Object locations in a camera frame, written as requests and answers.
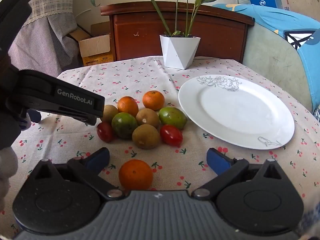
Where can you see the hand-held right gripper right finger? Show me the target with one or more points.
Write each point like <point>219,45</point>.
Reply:
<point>216,161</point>

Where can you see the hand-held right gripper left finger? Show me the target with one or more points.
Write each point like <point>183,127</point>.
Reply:
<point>98,158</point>

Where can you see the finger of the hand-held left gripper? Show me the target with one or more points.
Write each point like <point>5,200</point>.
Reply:
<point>80,116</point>

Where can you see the red tomato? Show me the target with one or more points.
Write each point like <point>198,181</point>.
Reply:
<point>105,132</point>
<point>171,135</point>

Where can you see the brown kiwi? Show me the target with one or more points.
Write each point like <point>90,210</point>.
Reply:
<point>146,136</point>
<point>110,113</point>
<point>147,117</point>

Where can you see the orange mandarin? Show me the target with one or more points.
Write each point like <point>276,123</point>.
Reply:
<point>128,106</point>
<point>153,100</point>
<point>135,175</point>

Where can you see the green mango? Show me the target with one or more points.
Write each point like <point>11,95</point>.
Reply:
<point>172,118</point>
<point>124,125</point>

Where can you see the white floral print plate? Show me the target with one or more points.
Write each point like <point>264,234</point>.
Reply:
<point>237,115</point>

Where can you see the lilac gingham cloth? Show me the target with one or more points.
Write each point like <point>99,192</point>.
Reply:
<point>45,45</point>

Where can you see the open cardboard box yellow label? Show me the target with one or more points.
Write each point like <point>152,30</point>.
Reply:
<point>95,50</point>

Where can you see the cherry print tablecloth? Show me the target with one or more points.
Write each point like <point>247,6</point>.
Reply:
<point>140,80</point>

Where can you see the brown wooden cabinet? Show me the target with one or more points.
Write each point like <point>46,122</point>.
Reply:
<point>140,30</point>

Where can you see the grey-green sofa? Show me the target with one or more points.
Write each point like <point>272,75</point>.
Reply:
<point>270,62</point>

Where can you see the green plant in white pot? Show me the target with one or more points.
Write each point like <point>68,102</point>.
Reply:
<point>178,52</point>

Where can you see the blue printed cloth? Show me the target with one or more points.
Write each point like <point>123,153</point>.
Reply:
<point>275,20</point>

